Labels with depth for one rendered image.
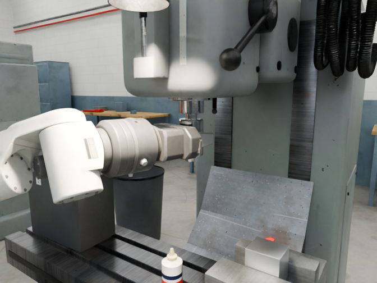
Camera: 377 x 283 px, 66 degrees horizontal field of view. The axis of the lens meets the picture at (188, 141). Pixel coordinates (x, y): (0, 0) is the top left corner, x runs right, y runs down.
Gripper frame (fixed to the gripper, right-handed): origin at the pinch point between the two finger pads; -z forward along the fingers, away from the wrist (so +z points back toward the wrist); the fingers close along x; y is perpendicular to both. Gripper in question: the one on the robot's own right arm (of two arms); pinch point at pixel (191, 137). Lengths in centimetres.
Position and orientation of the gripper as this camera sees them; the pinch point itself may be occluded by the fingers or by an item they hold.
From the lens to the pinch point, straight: 56.1
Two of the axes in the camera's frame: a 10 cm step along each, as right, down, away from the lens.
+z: -7.4, 1.0, -6.6
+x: -6.7, -1.3, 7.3
